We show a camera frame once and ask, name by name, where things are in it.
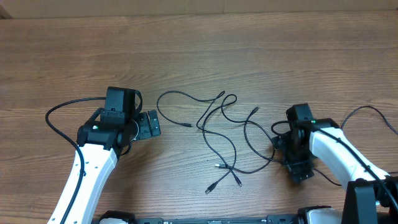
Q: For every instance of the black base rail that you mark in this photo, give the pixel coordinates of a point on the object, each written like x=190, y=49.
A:
x=202, y=220

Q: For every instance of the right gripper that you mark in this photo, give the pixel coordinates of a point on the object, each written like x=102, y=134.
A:
x=300, y=170

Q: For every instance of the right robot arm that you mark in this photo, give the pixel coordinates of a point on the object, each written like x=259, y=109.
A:
x=371, y=193

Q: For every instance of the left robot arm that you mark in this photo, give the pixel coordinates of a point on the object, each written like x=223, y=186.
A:
x=106, y=136

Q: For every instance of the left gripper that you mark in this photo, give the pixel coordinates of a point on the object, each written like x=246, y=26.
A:
x=145, y=130

